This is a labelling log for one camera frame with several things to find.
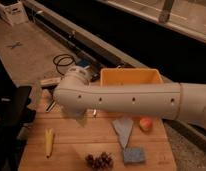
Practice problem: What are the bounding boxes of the blue power tool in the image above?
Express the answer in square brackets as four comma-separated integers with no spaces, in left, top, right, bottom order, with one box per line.
[76,59,100,82]

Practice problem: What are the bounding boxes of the white cardboard box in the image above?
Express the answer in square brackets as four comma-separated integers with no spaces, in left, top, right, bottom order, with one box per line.
[0,0,30,27]

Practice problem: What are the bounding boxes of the black cable loop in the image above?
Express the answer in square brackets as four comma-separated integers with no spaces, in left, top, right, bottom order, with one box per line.
[52,53,77,76]

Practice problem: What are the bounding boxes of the yellow banana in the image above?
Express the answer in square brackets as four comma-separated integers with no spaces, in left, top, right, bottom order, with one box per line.
[45,129,54,158]

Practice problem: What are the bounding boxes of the blue sponge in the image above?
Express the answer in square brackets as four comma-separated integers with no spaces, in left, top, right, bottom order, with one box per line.
[123,147,145,164]

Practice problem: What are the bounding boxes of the wooden cutting board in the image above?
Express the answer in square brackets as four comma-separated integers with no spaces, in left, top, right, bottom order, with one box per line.
[19,90,177,171]

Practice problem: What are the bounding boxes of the blue folded cloth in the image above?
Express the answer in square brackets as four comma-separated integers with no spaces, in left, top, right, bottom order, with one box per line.
[112,117,133,148]

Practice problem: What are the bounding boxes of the black chair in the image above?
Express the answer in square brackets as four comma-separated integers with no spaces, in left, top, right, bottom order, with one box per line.
[0,86,36,171]

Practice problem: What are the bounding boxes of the yellow plastic bin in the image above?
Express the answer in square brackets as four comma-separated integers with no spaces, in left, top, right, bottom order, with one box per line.
[100,68,163,86]

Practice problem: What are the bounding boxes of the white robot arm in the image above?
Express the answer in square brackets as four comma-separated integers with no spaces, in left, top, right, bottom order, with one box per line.
[54,66,206,130]

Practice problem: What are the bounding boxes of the orange peach fruit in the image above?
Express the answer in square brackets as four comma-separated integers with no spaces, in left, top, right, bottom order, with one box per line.
[139,118,153,132]

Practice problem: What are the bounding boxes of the bunch of dark grapes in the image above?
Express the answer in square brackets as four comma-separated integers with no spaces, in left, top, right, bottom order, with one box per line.
[85,152,114,171]

